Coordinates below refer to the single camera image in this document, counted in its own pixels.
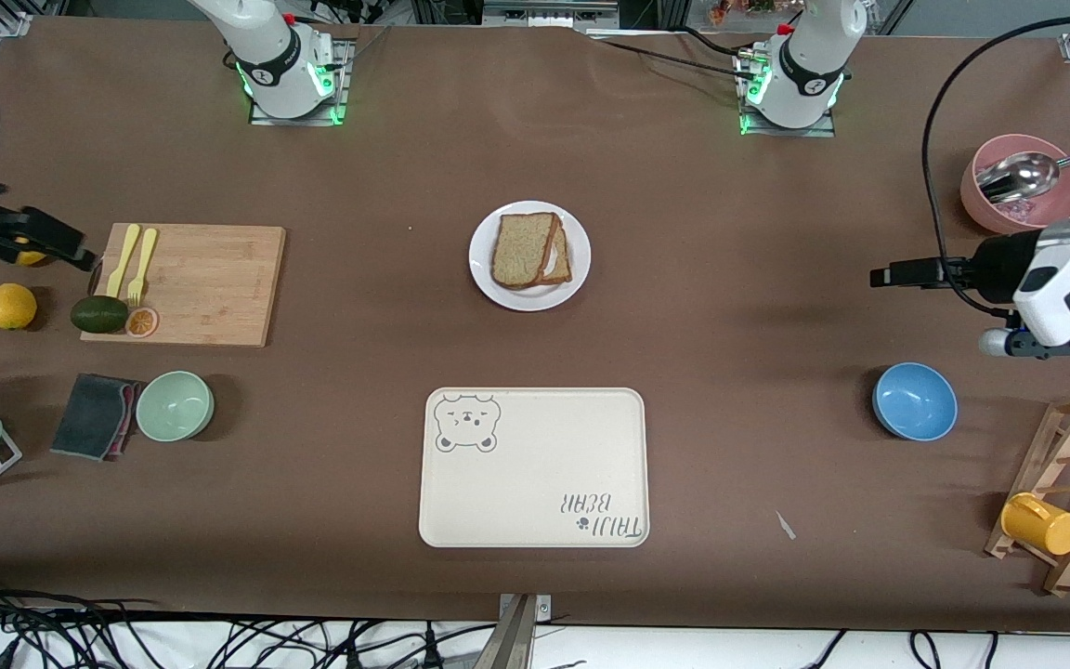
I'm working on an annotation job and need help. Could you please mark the plain brown bread slice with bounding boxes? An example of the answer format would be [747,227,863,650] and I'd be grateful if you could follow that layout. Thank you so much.
[491,212,561,290]

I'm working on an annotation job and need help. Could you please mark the white round plate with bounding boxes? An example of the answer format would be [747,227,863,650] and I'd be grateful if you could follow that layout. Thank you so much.
[469,201,592,311]

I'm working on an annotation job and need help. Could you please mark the yellow lemon lower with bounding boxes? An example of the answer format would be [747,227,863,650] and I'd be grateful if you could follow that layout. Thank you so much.
[0,283,38,331]

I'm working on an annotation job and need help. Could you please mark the yellow plastic knife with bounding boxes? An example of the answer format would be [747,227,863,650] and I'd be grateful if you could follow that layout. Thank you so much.
[106,223,141,300]

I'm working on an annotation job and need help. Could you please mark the dark green avocado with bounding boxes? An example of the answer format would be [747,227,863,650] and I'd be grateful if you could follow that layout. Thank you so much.
[70,295,130,334]

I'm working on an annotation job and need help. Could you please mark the metal scoop spoon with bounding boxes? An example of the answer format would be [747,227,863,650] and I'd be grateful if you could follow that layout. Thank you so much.
[975,141,1070,205]

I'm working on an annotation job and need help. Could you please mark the pink bowl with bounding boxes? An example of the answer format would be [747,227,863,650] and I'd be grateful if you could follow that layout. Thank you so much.
[960,134,1070,235]

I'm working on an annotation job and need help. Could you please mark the yellow plastic fork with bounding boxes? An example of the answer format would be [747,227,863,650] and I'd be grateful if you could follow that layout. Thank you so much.
[127,228,159,308]

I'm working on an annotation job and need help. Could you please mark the blue bowl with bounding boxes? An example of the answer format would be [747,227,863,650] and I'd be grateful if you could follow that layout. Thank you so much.
[872,362,959,441]

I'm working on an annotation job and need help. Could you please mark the wooden cutting board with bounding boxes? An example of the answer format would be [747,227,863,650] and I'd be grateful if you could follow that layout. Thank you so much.
[81,224,287,348]

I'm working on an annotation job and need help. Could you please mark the folded grey cloth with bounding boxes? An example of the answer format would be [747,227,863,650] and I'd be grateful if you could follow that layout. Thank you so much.
[50,374,141,463]

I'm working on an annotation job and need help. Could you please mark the pale green bowl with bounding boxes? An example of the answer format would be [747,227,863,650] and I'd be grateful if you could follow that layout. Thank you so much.
[136,371,215,442]

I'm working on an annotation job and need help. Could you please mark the yellow mug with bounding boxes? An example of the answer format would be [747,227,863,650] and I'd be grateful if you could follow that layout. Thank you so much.
[1000,492,1070,557]

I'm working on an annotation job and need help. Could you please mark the colourful plastic items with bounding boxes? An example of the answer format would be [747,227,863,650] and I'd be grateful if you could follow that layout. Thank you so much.
[710,0,777,24]

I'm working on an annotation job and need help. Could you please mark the cream bear print tray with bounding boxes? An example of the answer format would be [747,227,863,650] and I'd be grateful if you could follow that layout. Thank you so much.
[419,387,650,548]

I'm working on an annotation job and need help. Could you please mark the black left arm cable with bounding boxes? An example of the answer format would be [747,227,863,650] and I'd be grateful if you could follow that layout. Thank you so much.
[923,14,1070,319]

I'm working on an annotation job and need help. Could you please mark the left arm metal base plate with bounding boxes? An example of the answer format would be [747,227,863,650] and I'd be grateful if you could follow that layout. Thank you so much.
[737,51,836,138]

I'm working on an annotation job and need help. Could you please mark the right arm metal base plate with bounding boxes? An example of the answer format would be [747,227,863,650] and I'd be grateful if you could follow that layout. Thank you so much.
[249,37,355,126]

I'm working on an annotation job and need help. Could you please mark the black table power cable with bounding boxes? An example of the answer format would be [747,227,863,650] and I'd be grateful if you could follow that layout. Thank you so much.
[591,26,759,77]

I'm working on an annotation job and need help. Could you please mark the black floor cable bundle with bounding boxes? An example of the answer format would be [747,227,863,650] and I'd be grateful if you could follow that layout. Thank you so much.
[0,576,499,669]

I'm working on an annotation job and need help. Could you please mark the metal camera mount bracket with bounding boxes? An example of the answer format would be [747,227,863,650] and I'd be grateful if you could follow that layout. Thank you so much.
[484,593,553,669]

